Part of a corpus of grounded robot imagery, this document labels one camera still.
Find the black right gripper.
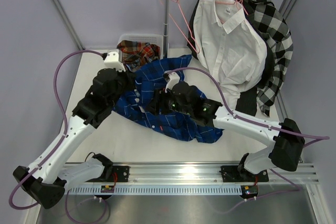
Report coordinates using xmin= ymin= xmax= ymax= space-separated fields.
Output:
xmin=144 ymin=86 xmax=192 ymax=116

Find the blue plaid shirt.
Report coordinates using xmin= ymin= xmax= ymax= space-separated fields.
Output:
xmin=113 ymin=55 xmax=223 ymax=144

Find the red plaid shirt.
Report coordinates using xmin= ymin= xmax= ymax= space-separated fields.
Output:
xmin=117 ymin=40 xmax=161 ymax=72

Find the pink wire hanger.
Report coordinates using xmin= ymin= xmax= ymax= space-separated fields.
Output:
xmin=159 ymin=0 xmax=201 ymax=58

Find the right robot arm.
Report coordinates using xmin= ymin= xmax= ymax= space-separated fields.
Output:
xmin=146 ymin=82 xmax=305 ymax=182

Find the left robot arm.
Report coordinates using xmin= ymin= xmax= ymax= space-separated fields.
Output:
xmin=13 ymin=68 xmax=136 ymax=209

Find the black white checked shirt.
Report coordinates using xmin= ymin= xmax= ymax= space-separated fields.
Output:
xmin=244 ymin=0 xmax=293 ymax=116

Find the white plastic basket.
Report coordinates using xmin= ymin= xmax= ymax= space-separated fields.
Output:
xmin=118 ymin=33 xmax=163 ymax=59

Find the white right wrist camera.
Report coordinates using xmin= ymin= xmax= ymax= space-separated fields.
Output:
xmin=163 ymin=71 xmax=180 ymax=93

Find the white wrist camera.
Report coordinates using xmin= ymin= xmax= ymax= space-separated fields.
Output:
xmin=163 ymin=71 xmax=180 ymax=93
xmin=102 ymin=49 xmax=126 ymax=72

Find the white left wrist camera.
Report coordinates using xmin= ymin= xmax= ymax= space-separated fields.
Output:
xmin=102 ymin=49 xmax=126 ymax=72

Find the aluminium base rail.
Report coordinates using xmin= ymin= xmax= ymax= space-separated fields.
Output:
xmin=56 ymin=161 xmax=320 ymax=196

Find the white slotted cable duct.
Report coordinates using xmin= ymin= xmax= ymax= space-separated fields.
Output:
xmin=69 ymin=184 xmax=242 ymax=196

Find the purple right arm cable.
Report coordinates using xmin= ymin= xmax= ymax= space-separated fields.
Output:
xmin=164 ymin=67 xmax=330 ymax=146

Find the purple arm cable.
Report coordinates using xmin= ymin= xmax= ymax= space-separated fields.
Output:
xmin=9 ymin=50 xmax=108 ymax=210
xmin=164 ymin=67 xmax=330 ymax=146

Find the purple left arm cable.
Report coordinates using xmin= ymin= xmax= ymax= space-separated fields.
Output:
xmin=9 ymin=50 xmax=108 ymax=210

